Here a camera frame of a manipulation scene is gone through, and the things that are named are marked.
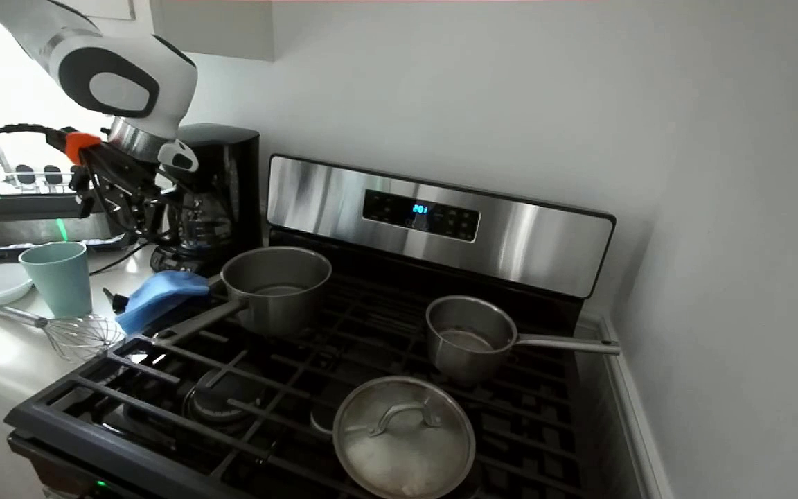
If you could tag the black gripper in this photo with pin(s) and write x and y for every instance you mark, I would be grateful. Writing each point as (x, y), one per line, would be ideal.
(123, 188)

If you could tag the blue cloth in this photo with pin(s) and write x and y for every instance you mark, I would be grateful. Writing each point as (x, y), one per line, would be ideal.
(165, 296)

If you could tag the large teal cup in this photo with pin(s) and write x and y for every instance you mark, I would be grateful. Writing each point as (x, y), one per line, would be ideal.
(59, 280)

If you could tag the black steel gas stove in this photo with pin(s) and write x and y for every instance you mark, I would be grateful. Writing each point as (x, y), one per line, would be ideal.
(528, 238)

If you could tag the small black knob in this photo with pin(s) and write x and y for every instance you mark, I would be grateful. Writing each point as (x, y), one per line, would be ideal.
(115, 301)

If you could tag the black coffee maker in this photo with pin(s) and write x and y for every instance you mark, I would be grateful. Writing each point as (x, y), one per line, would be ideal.
(227, 184)

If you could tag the large steel saucepan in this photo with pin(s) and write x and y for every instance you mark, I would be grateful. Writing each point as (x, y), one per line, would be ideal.
(278, 295)

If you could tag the steel countertop appliance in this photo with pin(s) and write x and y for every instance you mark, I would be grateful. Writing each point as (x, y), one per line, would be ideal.
(21, 224)

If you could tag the small steel saucepan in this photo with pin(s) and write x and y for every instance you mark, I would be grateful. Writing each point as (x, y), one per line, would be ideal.
(471, 356)

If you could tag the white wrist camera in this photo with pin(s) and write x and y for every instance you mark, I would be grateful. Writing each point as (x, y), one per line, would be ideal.
(177, 155)

